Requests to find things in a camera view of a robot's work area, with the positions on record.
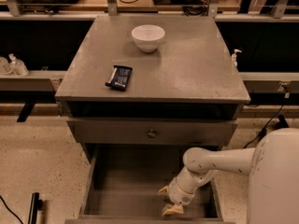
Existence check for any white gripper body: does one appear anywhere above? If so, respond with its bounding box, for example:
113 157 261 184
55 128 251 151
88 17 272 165
168 175 203 206

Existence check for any grey drawer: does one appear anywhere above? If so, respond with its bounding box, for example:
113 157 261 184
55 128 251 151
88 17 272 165
64 145 234 224
67 119 237 147

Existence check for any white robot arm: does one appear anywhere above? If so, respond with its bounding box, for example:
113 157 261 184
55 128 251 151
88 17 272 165
160 128 299 224

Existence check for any grey top drawer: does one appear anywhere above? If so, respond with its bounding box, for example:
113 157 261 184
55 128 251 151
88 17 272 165
67 119 237 147

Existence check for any grey drawer cabinet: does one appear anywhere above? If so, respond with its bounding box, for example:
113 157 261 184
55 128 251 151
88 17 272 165
54 13 251 161

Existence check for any black stand leg right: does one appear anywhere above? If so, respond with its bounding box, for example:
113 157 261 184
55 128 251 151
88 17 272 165
275 115 289 129

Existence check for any black stand foot left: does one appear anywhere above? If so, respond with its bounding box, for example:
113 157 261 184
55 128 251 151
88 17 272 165
28 192 44 224

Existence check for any small pump bottle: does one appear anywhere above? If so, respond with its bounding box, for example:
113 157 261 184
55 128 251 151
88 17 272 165
231 49 243 67

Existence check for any white ceramic bowl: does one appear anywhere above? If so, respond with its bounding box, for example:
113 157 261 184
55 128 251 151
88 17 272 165
131 24 165 52

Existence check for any clear plastic bottle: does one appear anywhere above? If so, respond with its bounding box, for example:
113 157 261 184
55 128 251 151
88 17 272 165
0 57 12 75
8 53 29 77

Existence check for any black floor cable right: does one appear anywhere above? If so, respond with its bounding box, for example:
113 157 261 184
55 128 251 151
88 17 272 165
242 91 292 149

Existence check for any black bracket leg left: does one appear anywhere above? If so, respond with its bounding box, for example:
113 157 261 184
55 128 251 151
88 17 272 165
17 102 36 122

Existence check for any black cable bottom left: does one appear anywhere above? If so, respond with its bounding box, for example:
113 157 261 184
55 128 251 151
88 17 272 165
0 194 25 224

